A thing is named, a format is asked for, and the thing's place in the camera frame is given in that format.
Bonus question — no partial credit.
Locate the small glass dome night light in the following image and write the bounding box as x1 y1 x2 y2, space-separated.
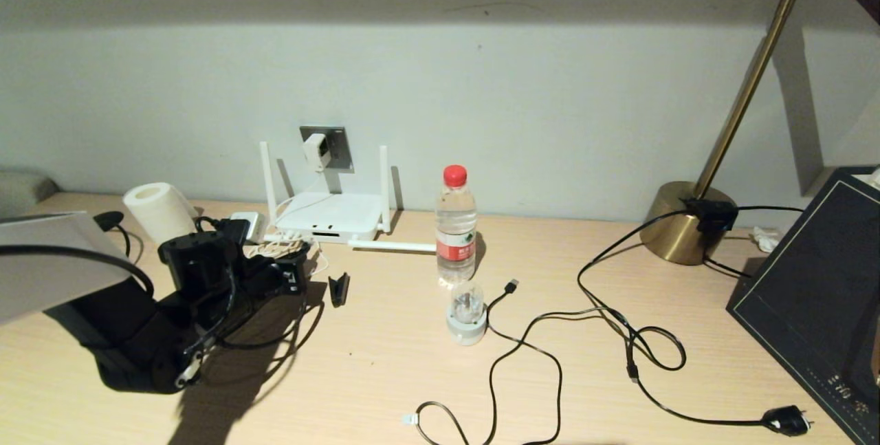
446 281 489 346

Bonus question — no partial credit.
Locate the grey wall socket plate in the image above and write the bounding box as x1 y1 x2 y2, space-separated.
299 125 354 172

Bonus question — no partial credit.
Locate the white power adapter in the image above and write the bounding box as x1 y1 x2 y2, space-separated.
303 133 330 173

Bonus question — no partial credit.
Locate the black lamp switch box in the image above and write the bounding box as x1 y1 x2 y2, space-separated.
684 199 740 232

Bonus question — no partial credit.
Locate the brass desk lamp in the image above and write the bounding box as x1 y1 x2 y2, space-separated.
639 0 880 265

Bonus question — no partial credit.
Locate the black USB cable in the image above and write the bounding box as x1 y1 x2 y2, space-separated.
485 279 637 445

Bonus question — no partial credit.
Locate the clear water bottle red cap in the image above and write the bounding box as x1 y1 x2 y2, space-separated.
434 164 478 285

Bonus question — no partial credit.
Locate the white toilet paper roll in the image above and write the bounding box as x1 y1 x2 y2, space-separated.
122 182 199 247

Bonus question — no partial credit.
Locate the black lamp power cord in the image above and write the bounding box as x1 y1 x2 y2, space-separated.
577 204 815 437

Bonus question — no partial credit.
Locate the crumpled white tissue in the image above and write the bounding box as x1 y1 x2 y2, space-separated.
751 225 781 253

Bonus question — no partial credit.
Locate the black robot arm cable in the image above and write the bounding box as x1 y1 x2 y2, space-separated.
0 215 239 391

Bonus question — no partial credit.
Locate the white router with antennas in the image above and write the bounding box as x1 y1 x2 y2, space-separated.
258 141 438 253

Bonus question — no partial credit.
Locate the black cable with white connector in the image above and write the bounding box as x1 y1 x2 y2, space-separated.
402 400 475 445

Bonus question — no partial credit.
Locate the white power cord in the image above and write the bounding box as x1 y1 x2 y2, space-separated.
244 169 331 278

